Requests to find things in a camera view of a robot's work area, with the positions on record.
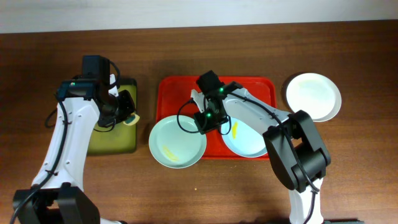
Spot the green yellow sponge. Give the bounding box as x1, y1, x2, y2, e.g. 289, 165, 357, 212
123, 113, 140, 126

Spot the mint green plate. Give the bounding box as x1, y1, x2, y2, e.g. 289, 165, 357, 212
149, 115, 207, 169

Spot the white plate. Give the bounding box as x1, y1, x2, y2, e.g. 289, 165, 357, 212
285, 73, 342, 122

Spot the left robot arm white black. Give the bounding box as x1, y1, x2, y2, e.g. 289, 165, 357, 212
10, 75, 135, 223

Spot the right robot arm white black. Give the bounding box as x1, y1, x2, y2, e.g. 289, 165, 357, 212
190, 82, 331, 223

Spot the black tray with soapy water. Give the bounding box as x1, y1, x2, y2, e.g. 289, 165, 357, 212
85, 77, 138, 156

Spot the red plastic tray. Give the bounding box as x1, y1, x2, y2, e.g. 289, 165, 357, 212
156, 76, 277, 160

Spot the light blue plate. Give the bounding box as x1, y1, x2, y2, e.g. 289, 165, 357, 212
221, 118, 267, 158

